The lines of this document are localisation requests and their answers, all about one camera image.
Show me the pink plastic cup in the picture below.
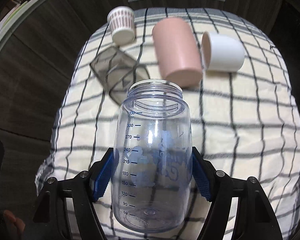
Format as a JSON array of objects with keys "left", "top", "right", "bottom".
[{"left": 152, "top": 17, "right": 203, "bottom": 88}]

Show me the white plastic cup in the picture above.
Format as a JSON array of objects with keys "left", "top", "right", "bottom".
[{"left": 201, "top": 31, "right": 245, "bottom": 73}]

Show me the black white checked cloth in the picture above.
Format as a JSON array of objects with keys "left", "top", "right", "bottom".
[{"left": 35, "top": 8, "right": 300, "bottom": 239}]

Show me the white red patterned paper cup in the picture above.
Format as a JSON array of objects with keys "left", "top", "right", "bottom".
[{"left": 107, "top": 6, "right": 135, "bottom": 46}]

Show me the grey transparent square cup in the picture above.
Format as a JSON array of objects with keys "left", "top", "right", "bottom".
[{"left": 90, "top": 46, "right": 150, "bottom": 105}]

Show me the clear plastic measuring bottle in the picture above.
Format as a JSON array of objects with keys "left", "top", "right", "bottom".
[{"left": 111, "top": 79, "right": 192, "bottom": 233}]

